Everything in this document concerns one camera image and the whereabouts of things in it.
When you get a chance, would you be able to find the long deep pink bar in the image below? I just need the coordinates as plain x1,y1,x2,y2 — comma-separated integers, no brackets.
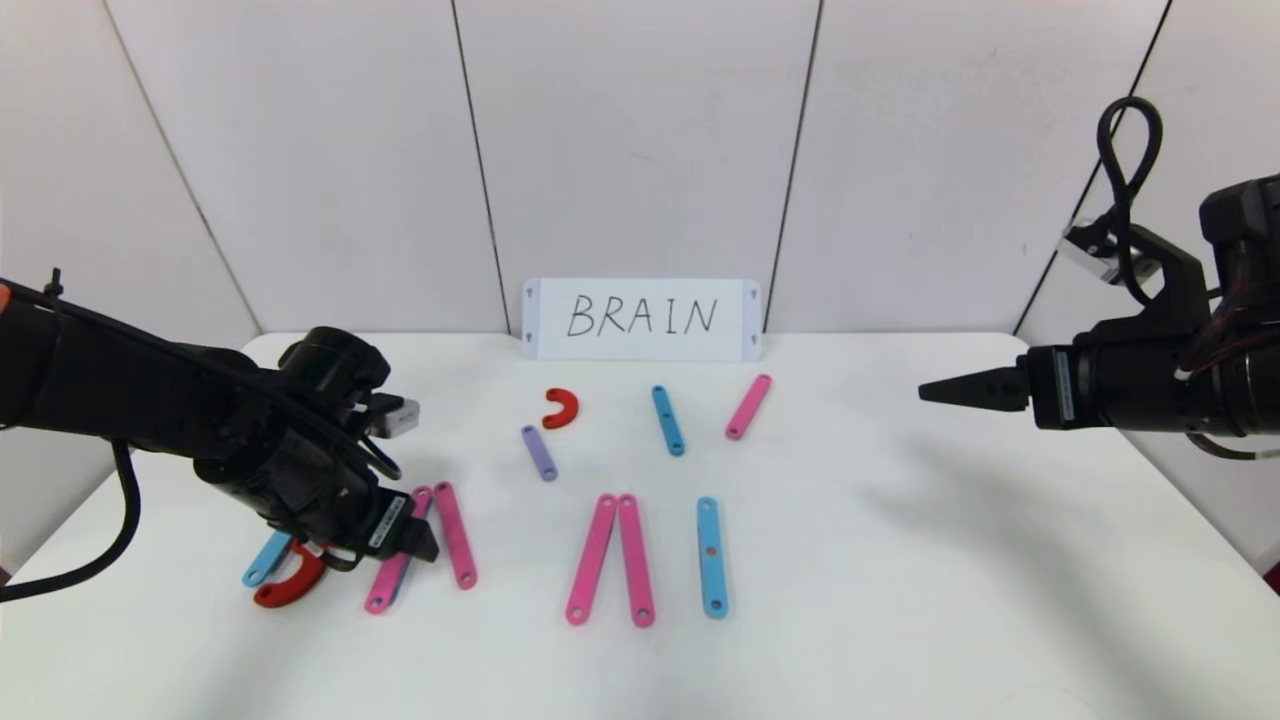
616,493,657,628
434,481,479,591

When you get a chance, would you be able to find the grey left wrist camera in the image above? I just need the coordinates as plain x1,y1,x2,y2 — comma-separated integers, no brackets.
365,393,421,438

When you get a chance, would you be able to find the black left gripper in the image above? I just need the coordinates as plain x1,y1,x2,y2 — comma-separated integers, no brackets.
335,487,440,563

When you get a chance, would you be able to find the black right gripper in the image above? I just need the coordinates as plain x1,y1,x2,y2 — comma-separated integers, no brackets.
917,335,1219,434

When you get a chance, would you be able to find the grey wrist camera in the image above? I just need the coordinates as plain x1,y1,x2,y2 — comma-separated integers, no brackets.
1058,218,1136,289
365,393,421,438

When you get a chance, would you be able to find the white BRAIN sign card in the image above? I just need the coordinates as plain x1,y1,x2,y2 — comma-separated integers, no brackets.
522,278,763,362

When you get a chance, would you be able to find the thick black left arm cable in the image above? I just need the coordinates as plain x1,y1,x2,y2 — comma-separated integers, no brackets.
0,440,143,604

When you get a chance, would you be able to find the short blue bar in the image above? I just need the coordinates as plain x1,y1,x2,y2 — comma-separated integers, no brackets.
651,385,687,458

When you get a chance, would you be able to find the looped black right arm cable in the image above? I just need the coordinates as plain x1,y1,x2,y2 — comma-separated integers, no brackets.
1097,96,1166,306

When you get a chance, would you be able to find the long light pink bar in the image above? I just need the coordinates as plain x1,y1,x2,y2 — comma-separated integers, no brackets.
364,486,434,615
565,493,619,627

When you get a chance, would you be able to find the large red curved piece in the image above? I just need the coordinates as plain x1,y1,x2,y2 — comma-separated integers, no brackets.
253,540,329,610

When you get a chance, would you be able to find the short purple bar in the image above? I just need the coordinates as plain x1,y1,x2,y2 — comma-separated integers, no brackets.
521,425,559,483

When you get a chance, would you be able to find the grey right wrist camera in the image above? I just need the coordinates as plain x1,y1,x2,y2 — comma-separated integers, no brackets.
1058,218,1136,289

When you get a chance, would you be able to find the black right camera bracket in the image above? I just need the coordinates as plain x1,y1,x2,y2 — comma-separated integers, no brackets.
1090,225,1213,336

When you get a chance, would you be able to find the short pink bar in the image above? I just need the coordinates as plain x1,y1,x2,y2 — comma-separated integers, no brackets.
725,374,773,441

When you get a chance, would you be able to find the long light blue bar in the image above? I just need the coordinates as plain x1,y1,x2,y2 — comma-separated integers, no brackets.
696,496,729,619
242,530,293,589

